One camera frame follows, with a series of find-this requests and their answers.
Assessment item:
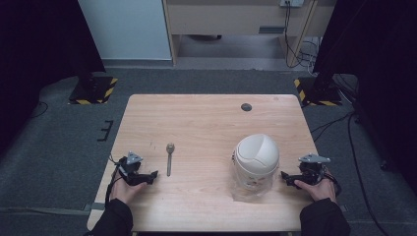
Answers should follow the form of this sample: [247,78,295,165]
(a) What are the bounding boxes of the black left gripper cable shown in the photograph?
[103,154,127,206]

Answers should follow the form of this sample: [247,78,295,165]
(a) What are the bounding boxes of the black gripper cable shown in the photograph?
[103,154,127,206]
[323,168,343,199]

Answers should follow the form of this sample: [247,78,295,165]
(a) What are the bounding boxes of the black floor cable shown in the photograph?
[309,110,357,144]
[346,111,391,236]

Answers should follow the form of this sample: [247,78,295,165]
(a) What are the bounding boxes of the person's right hand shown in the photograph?
[293,176,338,205]

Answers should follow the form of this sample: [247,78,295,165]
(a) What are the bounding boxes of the white swing-lid trash bin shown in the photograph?
[231,133,281,193]

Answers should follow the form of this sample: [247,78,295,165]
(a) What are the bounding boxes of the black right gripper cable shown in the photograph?
[323,168,343,199]

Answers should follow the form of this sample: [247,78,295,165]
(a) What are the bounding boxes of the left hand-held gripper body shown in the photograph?
[117,150,152,187]

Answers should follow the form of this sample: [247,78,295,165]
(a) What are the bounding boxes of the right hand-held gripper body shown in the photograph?
[293,152,332,185]

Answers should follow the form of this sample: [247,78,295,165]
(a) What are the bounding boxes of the metal spoon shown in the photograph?
[165,142,176,178]

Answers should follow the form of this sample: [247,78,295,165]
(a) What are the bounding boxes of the white cabinet panel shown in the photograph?
[78,0,173,61]

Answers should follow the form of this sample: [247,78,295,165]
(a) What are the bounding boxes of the black stand base hazard stripes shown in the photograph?
[293,76,343,107]
[68,73,119,106]

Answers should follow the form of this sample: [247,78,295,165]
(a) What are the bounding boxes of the black curtain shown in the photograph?
[0,0,106,155]
[313,0,417,195]

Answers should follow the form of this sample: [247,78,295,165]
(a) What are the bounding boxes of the person's left hand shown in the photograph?
[109,178,149,207]

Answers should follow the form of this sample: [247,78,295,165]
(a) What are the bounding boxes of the black hanging desk cables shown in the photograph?
[283,1,320,70]

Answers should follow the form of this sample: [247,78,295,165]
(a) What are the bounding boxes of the grey power strip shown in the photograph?
[279,0,305,8]

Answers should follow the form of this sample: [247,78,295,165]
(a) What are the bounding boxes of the clear plastic bin liner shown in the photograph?
[229,153,279,203]

